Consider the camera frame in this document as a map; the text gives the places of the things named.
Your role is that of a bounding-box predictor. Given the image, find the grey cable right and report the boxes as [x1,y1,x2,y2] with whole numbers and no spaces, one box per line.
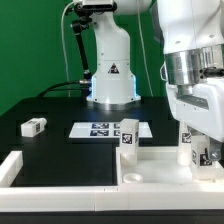
[135,0,155,98]

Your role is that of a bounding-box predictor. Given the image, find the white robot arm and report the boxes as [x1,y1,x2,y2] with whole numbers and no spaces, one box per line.
[81,0,224,161]

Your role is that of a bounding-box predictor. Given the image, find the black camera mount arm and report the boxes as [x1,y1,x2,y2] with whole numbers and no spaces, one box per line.
[69,4,118,81]

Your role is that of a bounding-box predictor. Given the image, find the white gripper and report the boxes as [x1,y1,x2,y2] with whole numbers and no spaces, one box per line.
[166,83,224,162]

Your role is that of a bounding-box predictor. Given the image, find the white U-shaped obstacle fence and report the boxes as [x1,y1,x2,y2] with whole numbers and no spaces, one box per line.
[0,151,224,212]

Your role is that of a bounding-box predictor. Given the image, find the camera on mount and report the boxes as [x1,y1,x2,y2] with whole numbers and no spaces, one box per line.
[82,0,115,10]

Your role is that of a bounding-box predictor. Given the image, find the grey cable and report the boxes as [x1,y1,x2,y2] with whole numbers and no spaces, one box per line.
[135,0,155,98]
[60,0,81,98]

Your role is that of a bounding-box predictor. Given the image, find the white marker tag sheet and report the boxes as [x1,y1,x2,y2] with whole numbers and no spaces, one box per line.
[68,121,154,140]

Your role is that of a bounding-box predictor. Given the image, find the grey cable left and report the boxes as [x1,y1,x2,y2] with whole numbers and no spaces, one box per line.
[60,0,81,98]

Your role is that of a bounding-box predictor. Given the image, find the white square tabletop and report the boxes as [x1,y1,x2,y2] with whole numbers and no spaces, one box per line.
[116,147,224,184]

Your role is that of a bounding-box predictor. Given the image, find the black cable at base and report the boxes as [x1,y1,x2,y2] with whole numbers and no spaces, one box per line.
[36,79,93,98]

